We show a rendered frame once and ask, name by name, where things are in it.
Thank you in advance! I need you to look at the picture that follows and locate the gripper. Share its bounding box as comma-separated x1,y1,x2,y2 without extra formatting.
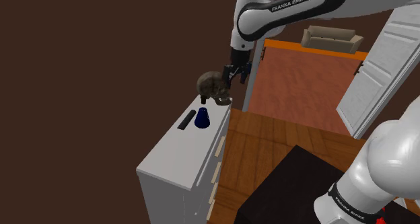
221,47,253,89

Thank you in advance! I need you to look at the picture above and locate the dark brown skull figure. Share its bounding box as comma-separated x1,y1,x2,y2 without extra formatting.
196,71,232,106

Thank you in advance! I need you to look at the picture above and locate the dark blue cone vase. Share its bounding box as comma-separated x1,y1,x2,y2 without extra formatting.
193,107,211,130

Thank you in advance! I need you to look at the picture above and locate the black remote control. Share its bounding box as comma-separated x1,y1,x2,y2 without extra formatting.
177,109,197,131

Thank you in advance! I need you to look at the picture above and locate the white chest of drawers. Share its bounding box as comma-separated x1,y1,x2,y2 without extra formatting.
136,94,234,224

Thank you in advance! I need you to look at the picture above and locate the beige sofa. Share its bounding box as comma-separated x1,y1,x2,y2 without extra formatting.
300,25,365,55

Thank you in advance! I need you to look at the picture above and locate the white panel door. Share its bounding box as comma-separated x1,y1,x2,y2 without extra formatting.
335,3,420,140

